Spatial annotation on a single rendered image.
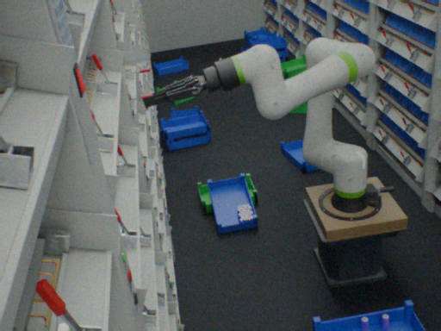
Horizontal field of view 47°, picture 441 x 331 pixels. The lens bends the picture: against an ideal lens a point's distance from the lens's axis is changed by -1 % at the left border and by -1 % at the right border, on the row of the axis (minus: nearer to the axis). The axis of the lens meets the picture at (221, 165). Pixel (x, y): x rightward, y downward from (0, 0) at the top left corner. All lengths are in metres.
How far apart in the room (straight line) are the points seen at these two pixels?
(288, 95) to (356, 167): 0.53
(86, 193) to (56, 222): 0.05
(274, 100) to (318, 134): 0.54
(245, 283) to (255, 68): 1.08
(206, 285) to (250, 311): 0.26
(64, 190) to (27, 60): 0.15
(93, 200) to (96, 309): 0.12
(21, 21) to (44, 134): 0.13
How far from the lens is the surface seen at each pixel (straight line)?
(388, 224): 2.08
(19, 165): 0.37
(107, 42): 1.25
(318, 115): 2.04
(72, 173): 0.58
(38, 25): 0.53
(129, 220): 1.04
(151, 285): 1.18
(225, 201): 2.70
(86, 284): 0.59
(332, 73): 1.74
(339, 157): 2.00
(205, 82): 1.55
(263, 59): 1.54
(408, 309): 1.65
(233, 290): 2.26
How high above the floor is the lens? 1.54
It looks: 29 degrees down
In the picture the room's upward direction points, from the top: 8 degrees counter-clockwise
